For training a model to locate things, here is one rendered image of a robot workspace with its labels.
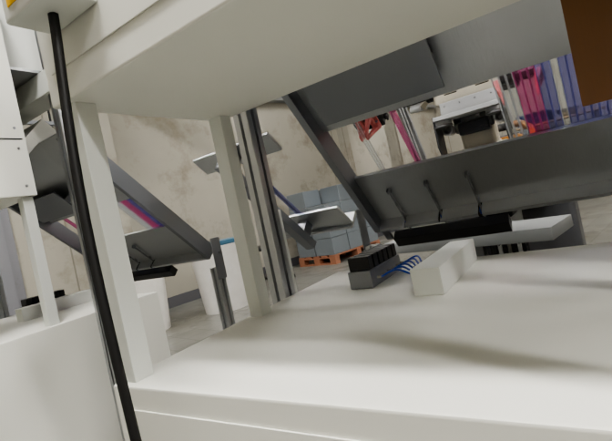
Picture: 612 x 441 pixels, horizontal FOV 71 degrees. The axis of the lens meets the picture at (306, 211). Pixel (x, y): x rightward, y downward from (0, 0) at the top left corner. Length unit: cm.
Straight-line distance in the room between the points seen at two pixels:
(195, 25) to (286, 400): 38
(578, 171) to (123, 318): 104
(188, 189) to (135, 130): 92
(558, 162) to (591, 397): 86
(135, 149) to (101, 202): 472
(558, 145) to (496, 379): 81
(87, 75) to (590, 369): 61
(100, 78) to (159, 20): 12
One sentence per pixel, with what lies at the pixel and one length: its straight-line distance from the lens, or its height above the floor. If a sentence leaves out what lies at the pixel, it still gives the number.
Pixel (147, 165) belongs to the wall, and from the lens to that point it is 535.
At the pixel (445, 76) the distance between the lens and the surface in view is 103.
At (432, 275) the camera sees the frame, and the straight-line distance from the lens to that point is 72.
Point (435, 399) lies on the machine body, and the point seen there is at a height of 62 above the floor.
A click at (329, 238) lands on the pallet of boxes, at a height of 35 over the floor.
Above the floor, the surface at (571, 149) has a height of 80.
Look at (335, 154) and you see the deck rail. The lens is 119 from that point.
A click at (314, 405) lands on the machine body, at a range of 44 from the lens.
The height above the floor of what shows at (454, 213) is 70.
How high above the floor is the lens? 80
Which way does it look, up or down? level
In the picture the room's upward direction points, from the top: 12 degrees counter-clockwise
